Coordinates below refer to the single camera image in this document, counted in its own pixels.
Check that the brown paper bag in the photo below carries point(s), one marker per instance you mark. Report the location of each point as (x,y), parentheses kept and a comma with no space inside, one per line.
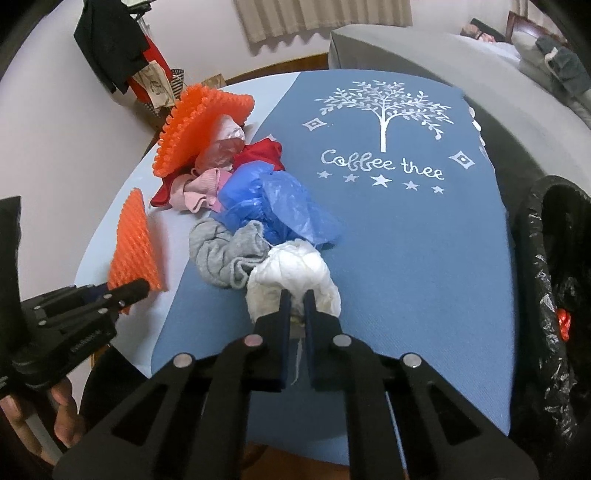
(213,81)

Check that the grey sock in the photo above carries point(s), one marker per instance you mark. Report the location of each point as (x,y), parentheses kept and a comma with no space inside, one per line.
(217,249)

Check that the red glove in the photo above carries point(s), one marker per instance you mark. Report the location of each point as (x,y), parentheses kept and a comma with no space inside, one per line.
(258,154)

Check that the black white striped bag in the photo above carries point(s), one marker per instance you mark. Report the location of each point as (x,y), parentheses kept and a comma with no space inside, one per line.
(178,78)

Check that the red hanging cloth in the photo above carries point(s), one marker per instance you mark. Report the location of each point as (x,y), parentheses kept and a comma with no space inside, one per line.
(154,55)

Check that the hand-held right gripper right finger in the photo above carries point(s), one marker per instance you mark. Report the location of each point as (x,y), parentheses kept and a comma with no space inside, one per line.
(310,305)

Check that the black trash bag bin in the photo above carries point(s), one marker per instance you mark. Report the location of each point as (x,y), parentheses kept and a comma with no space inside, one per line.
(545,323)

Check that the dark blue tree-print mat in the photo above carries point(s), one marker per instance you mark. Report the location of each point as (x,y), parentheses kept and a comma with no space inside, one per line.
(392,258)

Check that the dark grey plush blanket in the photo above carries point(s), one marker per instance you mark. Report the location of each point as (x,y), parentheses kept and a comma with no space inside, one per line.
(563,64)

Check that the beige curtain behind headboard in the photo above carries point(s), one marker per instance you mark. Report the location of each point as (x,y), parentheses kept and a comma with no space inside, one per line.
(519,8)

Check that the pink cloth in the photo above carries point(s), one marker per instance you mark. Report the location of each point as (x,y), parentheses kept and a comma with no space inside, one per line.
(203,187)

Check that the clear pink plastic bag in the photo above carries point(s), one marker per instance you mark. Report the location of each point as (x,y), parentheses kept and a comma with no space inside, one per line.
(221,147)

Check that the black hanging garment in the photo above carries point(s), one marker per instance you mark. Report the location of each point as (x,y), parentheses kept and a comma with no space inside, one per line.
(111,41)

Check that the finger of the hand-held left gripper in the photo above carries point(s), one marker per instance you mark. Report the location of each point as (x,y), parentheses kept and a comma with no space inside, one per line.
(78,293)
(134,290)

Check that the blue plastic bag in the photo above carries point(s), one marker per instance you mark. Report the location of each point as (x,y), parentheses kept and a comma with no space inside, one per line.
(277,203)

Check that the grey pillow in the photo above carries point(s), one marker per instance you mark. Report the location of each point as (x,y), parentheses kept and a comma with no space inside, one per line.
(531,55)

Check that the large orange spiky mat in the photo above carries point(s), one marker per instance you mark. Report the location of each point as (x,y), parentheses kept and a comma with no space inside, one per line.
(194,120)

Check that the grey bed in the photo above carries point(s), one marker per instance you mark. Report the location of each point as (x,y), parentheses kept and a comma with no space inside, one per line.
(415,55)

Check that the red crumpled wrapper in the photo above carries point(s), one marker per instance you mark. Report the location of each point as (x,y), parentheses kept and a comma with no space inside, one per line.
(563,323)

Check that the cream printed tote bag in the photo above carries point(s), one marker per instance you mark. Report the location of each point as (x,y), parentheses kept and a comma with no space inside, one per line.
(154,85)

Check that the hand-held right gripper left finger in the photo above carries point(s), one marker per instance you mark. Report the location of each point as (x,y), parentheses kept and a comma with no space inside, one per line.
(285,305)

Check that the white glove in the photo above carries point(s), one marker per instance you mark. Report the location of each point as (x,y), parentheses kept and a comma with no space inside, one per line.
(286,270)

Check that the person's left hand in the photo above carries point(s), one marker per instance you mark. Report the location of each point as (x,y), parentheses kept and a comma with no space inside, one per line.
(64,410)

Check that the wide beige curtain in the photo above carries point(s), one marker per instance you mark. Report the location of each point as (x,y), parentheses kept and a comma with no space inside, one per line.
(323,18)

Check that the wooden headboard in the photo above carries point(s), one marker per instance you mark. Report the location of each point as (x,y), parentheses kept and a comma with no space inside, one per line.
(526,23)

